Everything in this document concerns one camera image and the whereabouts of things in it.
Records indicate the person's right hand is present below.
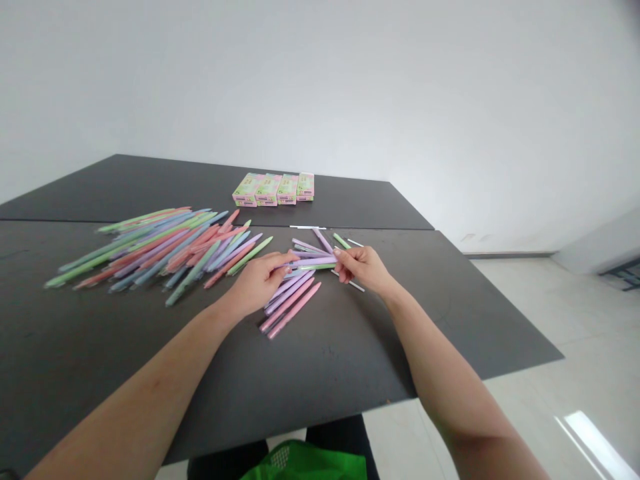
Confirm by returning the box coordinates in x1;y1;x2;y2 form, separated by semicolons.
331;245;401;301

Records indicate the person's left hand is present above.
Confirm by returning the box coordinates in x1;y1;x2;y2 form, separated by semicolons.
227;249;301;321

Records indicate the person's left index finger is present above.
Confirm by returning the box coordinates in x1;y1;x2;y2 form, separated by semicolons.
259;250;301;266

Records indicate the pink wrapped pen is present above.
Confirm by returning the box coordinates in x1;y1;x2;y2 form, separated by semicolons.
258;281;323;343

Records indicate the pastel pen box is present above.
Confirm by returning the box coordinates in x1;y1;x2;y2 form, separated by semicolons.
231;173;259;207
295;171;317;204
275;173;300;207
254;173;281;207

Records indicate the pile of pastel wrapped pens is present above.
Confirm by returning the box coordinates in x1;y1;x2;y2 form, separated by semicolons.
43;205;275;307

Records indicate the green mesh bag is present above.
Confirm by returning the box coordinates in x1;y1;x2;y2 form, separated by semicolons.
243;439;369;480

